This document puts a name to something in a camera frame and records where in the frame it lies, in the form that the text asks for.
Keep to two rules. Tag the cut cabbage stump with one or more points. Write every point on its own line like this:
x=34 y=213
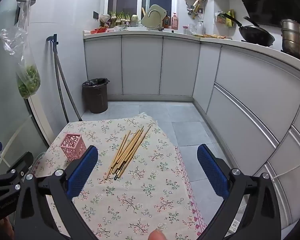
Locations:
x=135 y=18

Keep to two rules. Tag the beige cutting board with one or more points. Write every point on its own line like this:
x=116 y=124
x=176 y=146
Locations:
x=145 y=21

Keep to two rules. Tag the black mop wall clip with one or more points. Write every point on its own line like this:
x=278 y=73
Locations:
x=52 y=38

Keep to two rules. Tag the plastic bag of greens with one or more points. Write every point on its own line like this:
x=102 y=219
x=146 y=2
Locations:
x=28 y=82

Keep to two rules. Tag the hanging seasoning packets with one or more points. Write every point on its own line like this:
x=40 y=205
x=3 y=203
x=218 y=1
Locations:
x=225 y=18

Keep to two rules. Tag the white plastic bag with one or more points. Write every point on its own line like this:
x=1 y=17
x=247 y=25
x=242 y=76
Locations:
x=104 y=18

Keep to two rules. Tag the brown soap bottle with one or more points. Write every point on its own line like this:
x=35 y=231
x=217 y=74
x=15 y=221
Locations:
x=166 y=22

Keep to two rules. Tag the floral tablecloth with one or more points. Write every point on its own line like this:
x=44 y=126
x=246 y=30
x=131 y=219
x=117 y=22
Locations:
x=140 y=192

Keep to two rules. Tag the stainless steel pot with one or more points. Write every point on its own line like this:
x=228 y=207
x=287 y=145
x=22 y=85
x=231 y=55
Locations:
x=295 y=40

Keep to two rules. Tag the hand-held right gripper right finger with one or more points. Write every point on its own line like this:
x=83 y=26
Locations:
x=212 y=172

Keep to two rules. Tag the black chopstick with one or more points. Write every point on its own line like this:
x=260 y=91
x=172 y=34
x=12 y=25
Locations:
x=120 y=171

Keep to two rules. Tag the pink soap bottle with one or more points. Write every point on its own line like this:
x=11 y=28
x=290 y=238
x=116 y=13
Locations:
x=174 y=22

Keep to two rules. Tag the black wok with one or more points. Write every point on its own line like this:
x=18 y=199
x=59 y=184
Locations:
x=257 y=35

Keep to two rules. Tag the brown trash bin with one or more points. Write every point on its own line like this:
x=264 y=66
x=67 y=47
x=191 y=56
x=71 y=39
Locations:
x=96 y=100

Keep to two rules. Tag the metal kitchen faucet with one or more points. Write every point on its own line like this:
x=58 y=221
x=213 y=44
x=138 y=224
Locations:
x=160 y=20

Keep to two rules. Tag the clear glass jar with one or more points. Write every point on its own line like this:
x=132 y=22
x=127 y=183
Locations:
x=200 y=27

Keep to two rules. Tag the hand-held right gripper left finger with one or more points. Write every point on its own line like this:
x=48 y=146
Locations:
x=82 y=173

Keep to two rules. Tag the sprouting garlic plants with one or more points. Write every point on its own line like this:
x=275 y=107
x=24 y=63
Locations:
x=120 y=18

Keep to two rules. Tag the pile of wooden chopsticks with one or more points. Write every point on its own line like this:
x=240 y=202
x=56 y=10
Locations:
x=126 y=152

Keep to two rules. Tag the red bowl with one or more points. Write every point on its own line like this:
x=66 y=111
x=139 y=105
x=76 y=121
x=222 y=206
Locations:
x=100 y=30

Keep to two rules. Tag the frosted glass sliding door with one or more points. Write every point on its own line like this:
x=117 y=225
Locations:
x=5 y=105

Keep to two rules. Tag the black wall socket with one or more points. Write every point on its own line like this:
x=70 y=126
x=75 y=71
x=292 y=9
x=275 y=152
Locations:
x=95 y=15

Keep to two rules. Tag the pink perforated chopstick holder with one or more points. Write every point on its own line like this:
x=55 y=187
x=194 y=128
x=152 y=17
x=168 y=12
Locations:
x=71 y=146

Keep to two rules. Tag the tray of fried food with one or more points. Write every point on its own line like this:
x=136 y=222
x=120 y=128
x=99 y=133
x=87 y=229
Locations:
x=212 y=36

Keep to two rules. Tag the white power strip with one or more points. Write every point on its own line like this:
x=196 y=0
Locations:
x=235 y=226

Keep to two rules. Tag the grey kitchen base cabinets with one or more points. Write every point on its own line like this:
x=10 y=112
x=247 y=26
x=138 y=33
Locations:
x=140 y=65

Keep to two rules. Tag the person's right hand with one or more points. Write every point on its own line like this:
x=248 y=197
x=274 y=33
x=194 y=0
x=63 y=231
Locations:
x=157 y=235

